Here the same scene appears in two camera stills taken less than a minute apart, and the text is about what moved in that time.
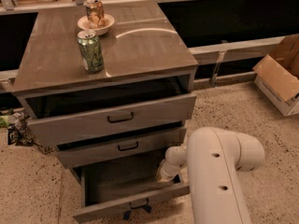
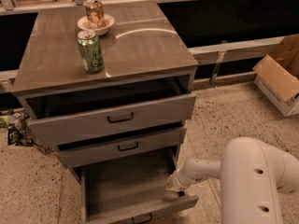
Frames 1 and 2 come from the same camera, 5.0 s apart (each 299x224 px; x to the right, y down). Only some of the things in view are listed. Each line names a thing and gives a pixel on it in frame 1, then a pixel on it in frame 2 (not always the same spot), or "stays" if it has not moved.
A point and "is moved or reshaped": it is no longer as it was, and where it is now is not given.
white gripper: (168, 169) → (177, 180)
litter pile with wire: (20, 133) stays
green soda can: (92, 58) stays
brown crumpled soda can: (95, 13) stays
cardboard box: (277, 76) stays
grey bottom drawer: (109, 193) is moved or reshaped
